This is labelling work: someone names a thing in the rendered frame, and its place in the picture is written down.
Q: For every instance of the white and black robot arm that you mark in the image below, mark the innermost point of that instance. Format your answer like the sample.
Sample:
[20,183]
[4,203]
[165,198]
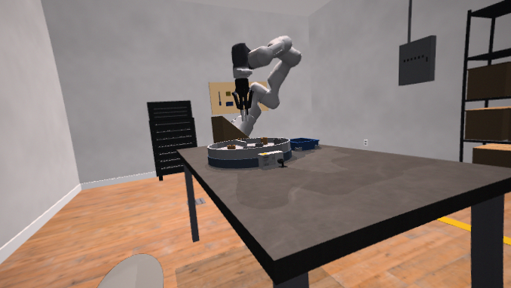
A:
[280,48]

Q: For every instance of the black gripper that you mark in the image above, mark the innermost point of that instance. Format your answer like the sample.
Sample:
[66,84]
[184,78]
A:
[242,89]

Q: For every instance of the blue crate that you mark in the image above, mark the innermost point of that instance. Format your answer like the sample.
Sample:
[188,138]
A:
[302,144]

